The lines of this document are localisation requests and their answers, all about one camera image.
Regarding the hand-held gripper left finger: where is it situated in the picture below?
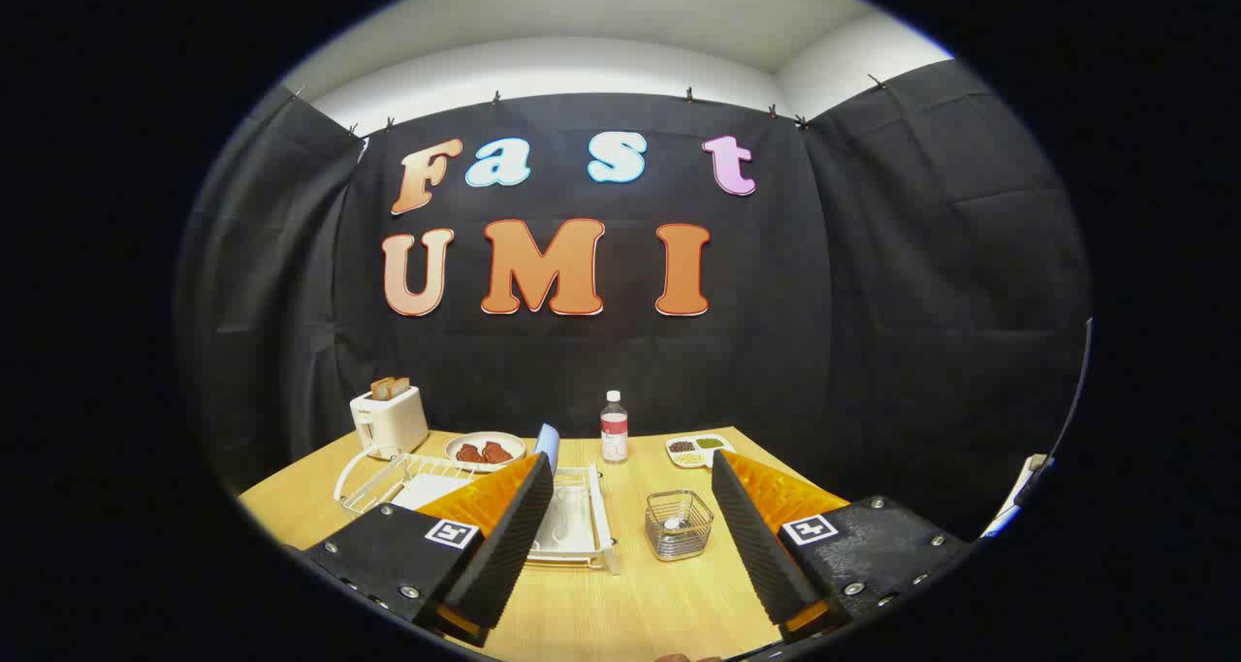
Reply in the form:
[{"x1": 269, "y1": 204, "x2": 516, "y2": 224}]
[{"x1": 301, "y1": 452, "x2": 556, "y2": 648}]

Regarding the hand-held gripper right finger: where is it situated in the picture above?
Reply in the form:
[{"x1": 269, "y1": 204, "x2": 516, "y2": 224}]
[{"x1": 711, "y1": 449, "x2": 971, "y2": 644}]

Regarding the white wire dish rack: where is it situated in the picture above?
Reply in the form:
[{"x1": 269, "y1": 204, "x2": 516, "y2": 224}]
[{"x1": 334, "y1": 446, "x2": 621, "y2": 576}]

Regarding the metal wire basket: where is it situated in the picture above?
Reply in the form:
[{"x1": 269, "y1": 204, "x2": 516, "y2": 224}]
[{"x1": 645, "y1": 489, "x2": 716, "y2": 562}]

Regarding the white round plate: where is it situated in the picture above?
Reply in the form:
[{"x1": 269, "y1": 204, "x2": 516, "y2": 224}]
[{"x1": 445, "y1": 431, "x2": 526, "y2": 473}]

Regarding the white divided snack dish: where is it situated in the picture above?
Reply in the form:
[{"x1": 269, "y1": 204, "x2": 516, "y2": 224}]
[{"x1": 665, "y1": 434, "x2": 736, "y2": 470}]

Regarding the clear water bottle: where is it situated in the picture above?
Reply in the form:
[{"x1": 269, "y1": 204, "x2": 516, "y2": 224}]
[{"x1": 600, "y1": 391, "x2": 629, "y2": 464}]

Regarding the white toaster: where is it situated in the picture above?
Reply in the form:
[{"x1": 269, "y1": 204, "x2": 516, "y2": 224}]
[{"x1": 349, "y1": 386, "x2": 430, "y2": 460}]

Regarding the black backdrop cloth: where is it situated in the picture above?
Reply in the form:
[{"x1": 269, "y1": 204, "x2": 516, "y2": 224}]
[{"x1": 175, "y1": 59, "x2": 1095, "y2": 537}]

